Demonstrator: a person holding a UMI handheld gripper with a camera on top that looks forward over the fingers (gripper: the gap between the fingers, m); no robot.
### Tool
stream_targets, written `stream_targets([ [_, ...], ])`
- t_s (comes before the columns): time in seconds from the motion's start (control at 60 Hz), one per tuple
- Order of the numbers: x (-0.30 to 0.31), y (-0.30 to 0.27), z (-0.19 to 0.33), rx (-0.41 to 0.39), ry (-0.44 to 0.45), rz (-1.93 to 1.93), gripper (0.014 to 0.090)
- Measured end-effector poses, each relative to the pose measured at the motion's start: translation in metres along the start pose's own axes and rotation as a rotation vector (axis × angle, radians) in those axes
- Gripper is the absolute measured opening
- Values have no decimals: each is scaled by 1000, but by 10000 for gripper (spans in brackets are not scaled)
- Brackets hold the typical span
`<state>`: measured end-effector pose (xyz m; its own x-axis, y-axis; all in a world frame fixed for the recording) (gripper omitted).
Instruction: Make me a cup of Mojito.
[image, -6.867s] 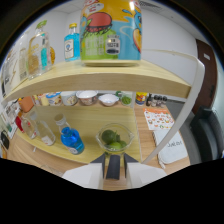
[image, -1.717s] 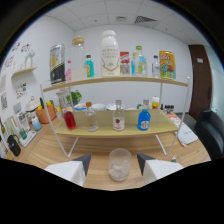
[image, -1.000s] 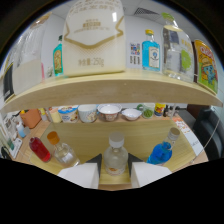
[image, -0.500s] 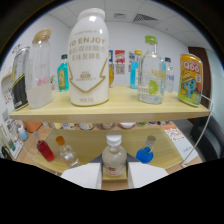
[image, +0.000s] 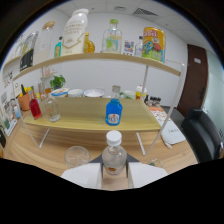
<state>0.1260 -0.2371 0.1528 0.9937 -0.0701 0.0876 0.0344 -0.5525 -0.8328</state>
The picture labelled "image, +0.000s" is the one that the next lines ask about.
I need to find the clear bottle with red label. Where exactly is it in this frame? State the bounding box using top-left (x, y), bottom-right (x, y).
top-left (101, 130), bottom-right (128, 176)

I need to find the yellow instant noodle cup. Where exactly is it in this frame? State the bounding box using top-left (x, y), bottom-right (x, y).
top-left (134, 84), bottom-right (148, 101)

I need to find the glass tumbler with ice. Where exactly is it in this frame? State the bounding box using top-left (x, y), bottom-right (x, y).
top-left (63, 145), bottom-right (92, 169)

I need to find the white notebook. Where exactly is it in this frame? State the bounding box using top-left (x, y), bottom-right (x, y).
top-left (159, 119), bottom-right (187, 146)

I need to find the two-tier wooden shelf rack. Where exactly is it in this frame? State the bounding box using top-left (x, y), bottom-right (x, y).
top-left (12, 52), bottom-right (186, 157)

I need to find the blue liquid bottle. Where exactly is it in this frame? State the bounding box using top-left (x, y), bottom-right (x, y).
top-left (105, 85), bottom-right (124, 127)

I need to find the black chair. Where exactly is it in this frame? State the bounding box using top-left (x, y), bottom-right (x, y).
top-left (181, 108), bottom-right (224, 163)

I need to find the clear bottle with orange cap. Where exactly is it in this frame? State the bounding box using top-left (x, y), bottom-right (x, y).
top-left (44, 89), bottom-right (62, 123)

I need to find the green mug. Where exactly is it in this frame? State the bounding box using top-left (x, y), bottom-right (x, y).
top-left (119, 90), bottom-right (137, 100)

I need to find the white plate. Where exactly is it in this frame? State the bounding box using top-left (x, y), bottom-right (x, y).
top-left (83, 88), bottom-right (106, 99)

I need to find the white bowl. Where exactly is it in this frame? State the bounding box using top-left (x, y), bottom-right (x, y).
top-left (67, 88), bottom-right (84, 98)

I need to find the red liquid bottle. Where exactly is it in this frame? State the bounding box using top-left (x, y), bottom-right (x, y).
top-left (29, 87), bottom-right (43, 120)

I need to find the blue rimmed bowl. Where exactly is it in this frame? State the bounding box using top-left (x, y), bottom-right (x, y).
top-left (50, 87), bottom-right (70, 98)

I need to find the orange basket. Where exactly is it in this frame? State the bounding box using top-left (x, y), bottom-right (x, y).
top-left (17, 84), bottom-right (33, 112)

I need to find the green potted plant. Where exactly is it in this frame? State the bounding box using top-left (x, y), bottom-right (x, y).
top-left (49, 74), bottom-right (67, 91)

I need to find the brown door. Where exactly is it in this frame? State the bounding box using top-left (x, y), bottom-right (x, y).
top-left (176, 44), bottom-right (212, 118)

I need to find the clear bottle with blue cap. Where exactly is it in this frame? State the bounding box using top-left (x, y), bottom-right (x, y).
top-left (134, 35), bottom-right (144, 57)

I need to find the small printed carton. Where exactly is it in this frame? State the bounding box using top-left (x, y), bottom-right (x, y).
top-left (122, 39), bottom-right (135, 56)

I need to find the teal liquid bottle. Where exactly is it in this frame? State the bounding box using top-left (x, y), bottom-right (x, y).
top-left (53, 35), bottom-right (64, 59)

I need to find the yellow cartoon print can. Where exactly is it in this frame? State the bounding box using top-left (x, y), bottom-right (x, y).
top-left (141, 26), bottom-right (167, 64)

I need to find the amber syrup bottle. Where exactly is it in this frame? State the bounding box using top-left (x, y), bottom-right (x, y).
top-left (83, 31), bottom-right (96, 54)

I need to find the clear bottle with green cap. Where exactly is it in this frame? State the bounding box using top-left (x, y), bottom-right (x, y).
top-left (101, 18), bottom-right (123, 54)

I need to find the glass jar with cork lid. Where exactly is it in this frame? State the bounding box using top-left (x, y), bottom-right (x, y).
top-left (34, 20), bottom-right (57, 64)

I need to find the large white bottle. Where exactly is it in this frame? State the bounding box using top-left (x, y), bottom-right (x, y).
top-left (61, 8), bottom-right (90, 57)

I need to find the ceiling air vent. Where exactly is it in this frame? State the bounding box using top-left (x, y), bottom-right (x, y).
top-left (133, 7), bottom-right (159, 18)

